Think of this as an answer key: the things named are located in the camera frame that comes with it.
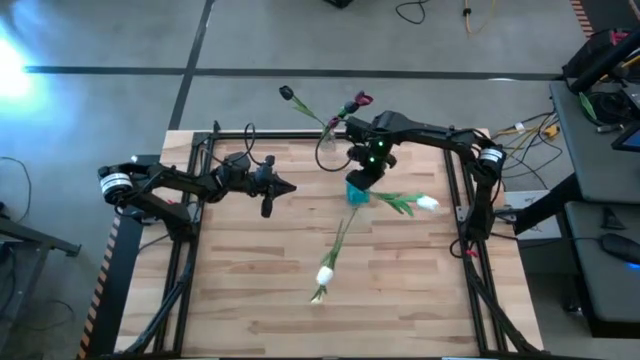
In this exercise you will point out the tablet screen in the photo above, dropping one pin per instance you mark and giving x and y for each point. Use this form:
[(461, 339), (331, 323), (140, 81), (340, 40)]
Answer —
[(629, 140)]

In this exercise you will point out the cream artificial tulip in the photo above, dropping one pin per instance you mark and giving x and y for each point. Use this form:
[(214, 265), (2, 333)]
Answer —
[(316, 300)]

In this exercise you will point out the black wedge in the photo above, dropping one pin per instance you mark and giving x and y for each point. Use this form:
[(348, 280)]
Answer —
[(611, 221)]

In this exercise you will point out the small pink clip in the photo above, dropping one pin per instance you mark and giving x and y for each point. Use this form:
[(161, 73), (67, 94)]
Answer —
[(470, 253)]

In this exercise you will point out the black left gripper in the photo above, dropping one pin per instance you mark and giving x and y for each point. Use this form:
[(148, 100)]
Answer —
[(265, 185)]

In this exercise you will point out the black support beam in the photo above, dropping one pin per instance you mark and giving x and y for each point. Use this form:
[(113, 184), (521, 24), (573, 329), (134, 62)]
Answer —
[(550, 202)]

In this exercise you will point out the black artificial tulip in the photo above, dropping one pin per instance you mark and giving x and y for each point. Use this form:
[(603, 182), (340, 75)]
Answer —
[(286, 92), (350, 107)]

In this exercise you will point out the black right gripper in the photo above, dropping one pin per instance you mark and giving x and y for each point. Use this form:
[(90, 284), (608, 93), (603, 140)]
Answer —
[(365, 179)]

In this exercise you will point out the black bag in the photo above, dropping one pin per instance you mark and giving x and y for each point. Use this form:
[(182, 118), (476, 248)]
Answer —
[(587, 55)]

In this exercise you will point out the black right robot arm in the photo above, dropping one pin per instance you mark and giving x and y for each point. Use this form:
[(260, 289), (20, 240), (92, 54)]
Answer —
[(430, 132)]

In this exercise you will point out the black floor mat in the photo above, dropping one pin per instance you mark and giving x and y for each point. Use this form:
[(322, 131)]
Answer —
[(130, 260)]

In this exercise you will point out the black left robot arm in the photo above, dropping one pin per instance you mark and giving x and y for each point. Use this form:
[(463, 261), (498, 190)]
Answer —
[(170, 182)]

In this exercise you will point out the black pole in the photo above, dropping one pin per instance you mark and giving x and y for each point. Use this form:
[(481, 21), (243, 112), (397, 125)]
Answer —
[(605, 61)]

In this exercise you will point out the black computer mouse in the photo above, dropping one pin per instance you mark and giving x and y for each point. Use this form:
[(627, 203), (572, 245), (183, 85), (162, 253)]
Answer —
[(620, 247)]

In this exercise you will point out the black aluminium table frame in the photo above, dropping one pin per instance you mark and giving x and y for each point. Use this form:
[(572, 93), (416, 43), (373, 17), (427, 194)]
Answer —
[(452, 175)]

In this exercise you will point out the white box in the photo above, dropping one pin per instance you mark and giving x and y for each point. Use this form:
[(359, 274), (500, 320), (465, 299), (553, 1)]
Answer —
[(522, 200)]

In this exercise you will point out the yellow black hazard strip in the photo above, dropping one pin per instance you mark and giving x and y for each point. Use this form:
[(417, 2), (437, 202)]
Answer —
[(97, 285)]

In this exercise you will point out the grey desk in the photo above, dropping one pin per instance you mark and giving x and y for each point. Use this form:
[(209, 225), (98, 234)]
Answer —
[(600, 290), (585, 160)]

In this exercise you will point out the clear glass vase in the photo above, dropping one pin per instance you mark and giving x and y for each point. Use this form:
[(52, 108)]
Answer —
[(328, 142)]

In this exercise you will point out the blue patterned glass vase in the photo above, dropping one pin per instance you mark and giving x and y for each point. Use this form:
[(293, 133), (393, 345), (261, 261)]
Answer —
[(357, 199)]

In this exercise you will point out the grey metal stand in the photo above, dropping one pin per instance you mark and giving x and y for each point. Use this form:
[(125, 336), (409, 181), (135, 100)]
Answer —
[(40, 241)]

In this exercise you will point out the grey metal bracket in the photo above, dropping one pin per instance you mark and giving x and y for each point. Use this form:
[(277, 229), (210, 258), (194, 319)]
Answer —
[(462, 214)]

